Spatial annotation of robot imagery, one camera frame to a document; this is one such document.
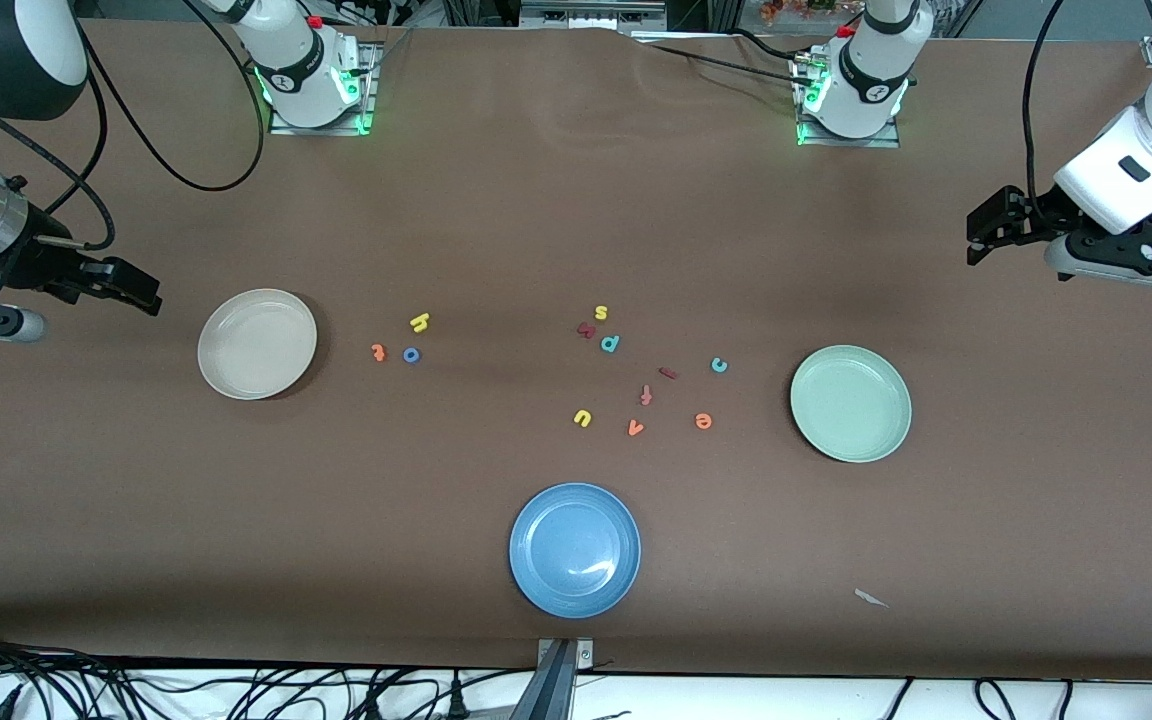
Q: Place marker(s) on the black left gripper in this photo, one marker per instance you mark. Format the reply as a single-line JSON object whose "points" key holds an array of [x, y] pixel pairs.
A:
{"points": [[1028, 222]]}

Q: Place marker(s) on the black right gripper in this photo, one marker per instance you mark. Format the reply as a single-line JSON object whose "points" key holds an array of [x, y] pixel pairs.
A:
{"points": [[39, 262]]}

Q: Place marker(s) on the yellow foam letter h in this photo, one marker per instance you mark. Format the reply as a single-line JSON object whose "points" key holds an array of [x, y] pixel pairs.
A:
{"points": [[420, 322]]}

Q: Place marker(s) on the beige brown plate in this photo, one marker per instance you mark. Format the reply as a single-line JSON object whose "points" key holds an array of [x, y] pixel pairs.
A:
{"points": [[256, 345]]}

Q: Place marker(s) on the pale green plate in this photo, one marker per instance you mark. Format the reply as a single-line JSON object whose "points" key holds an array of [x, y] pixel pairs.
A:
{"points": [[851, 403]]}

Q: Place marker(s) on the orange flower decoration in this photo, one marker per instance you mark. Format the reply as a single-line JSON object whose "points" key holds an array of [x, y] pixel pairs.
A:
{"points": [[796, 8]]}

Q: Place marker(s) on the small white paper scrap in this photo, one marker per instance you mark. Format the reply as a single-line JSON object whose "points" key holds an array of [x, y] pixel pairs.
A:
{"points": [[871, 598]]}

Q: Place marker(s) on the brown table cover sheet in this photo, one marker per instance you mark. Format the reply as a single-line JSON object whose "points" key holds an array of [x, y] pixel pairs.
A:
{"points": [[576, 200]]}

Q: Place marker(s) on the blue plate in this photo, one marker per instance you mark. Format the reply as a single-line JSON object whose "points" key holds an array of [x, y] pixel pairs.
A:
{"points": [[576, 550]]}

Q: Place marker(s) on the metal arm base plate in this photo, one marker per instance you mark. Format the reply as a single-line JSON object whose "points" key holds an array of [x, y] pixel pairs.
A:
{"points": [[881, 141], [286, 128]]}

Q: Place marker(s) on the aluminium frame rail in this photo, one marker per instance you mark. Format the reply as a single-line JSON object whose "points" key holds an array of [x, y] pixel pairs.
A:
{"points": [[586, 15]]}

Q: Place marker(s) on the grey metal mount bracket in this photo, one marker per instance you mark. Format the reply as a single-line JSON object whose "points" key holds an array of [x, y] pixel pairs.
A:
{"points": [[556, 680]]}

